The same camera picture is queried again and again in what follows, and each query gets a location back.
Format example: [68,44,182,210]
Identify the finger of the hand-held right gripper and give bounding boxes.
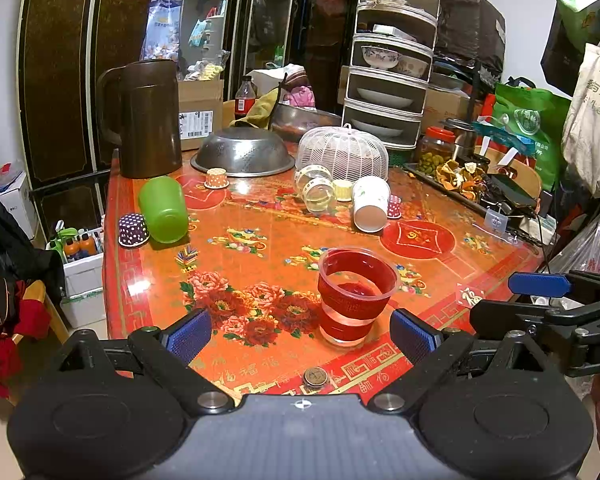
[469,299,600,334]
[507,270,600,301]

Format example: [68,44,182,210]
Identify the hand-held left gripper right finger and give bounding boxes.
[367,308,548,415]

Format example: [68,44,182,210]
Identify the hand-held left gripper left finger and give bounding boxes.
[55,308,236,416]

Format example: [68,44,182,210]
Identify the clear cup with red sleeve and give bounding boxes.
[317,247,398,348]

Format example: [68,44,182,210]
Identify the purple polka-dot paper cup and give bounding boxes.
[118,213,151,248]

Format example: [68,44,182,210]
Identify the green plastic cup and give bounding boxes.
[138,176,189,244]

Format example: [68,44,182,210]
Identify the white paper cup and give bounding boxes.
[351,176,391,233]

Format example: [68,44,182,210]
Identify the white plastic bag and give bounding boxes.
[550,210,600,276]

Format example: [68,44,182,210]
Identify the black device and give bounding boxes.
[485,172,538,211]

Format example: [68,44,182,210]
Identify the white foam box with bottles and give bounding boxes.
[47,227,106,328]

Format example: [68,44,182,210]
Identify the tray of dried orange peel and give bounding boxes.
[405,157,546,251]

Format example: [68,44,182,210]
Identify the green shopping bag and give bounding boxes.
[490,82,571,191]

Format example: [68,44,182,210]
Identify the red-lidded pickle jar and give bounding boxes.
[418,127,456,177]

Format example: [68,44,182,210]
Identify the canvas tote bag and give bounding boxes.
[562,42,600,198]

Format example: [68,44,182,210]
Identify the clear glass jar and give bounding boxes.
[294,164,338,213]

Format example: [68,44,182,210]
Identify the steel colander bowl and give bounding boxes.
[190,127,296,178]

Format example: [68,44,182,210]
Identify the dark clothing with red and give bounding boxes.
[0,170,66,401]

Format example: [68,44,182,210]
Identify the white plastic food cover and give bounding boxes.
[298,124,390,182]

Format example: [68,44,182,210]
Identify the white plate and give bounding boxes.
[351,119,405,138]
[356,87,414,108]

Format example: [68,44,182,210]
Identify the white carton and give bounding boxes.
[0,162,38,241]

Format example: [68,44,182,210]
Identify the brown plastic pitcher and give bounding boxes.
[96,59,183,179]

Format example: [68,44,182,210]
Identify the cardboard box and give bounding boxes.
[177,79,225,151]

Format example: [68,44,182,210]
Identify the yellow-green cloth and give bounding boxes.
[230,89,281,128]

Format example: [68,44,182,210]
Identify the steel basin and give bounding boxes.
[270,105,343,142]

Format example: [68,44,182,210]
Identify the cola bottle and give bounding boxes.
[234,75,257,121]

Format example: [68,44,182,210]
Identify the white tiered dish rack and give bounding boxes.
[341,0,441,151]

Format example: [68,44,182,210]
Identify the dark green hanging bag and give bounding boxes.
[540,0,600,96]

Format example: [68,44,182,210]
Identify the black bag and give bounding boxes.
[437,0,506,78]

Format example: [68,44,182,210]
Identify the pink cloth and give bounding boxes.
[280,65,317,108]

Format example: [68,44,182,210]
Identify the patterned ceramic bowl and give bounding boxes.
[361,45,400,70]

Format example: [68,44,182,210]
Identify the dark wardrobe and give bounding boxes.
[17,0,396,221]

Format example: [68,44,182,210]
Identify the blue snack bag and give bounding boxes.
[140,0,186,63]

